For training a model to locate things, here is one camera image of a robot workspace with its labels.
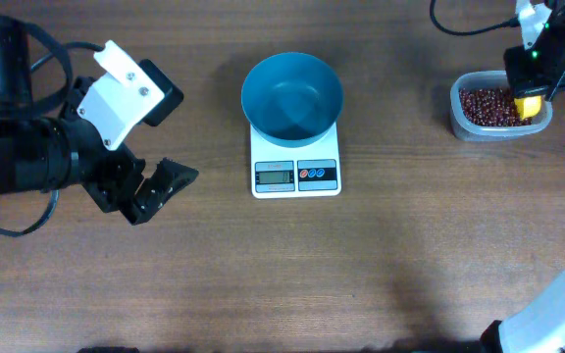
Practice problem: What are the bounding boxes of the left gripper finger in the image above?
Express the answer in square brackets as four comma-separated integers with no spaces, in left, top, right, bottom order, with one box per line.
[138,59,184,126]
[119,158,199,226]

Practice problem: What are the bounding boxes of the yellow measuring scoop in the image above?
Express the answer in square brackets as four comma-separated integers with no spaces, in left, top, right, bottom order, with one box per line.
[514,96,542,121]

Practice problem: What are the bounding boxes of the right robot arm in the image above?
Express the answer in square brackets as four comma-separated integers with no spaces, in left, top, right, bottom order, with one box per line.
[480,1,565,353]

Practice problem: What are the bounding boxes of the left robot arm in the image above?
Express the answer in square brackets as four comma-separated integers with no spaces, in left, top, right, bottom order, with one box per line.
[0,15,198,225]

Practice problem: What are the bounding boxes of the white digital kitchen scale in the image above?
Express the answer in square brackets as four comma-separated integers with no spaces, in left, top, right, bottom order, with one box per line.
[250,125,342,199]

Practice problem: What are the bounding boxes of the blue plastic bowl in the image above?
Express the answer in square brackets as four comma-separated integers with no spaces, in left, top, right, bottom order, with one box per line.
[240,52,344,148]

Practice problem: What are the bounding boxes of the red beans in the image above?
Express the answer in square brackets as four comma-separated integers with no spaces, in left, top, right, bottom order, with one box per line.
[459,88,533,127]

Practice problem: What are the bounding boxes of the clear plastic container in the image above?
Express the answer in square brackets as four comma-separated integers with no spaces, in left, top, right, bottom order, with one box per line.
[450,71,553,142]

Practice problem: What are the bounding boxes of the left black cable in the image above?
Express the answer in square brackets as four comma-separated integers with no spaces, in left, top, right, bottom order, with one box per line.
[0,22,105,238]

